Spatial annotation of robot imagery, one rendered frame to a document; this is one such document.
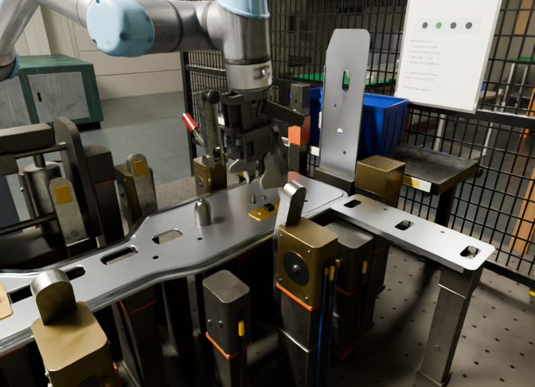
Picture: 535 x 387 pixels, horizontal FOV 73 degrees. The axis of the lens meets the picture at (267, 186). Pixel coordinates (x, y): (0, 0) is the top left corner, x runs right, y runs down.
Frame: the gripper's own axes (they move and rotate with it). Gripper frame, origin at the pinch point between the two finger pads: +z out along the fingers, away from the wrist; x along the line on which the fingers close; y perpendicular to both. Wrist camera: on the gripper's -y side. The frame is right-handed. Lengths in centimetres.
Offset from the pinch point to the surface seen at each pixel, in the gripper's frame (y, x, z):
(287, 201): 6.7, 12.6, -4.6
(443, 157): -50, 13, 7
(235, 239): 11.9, 4.3, 4.3
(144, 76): -268, -693, 106
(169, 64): -327, -689, 93
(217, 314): 22.6, 13.4, 7.6
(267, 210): 1.1, 0.6, 5.0
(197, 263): 20.7, 5.7, 3.5
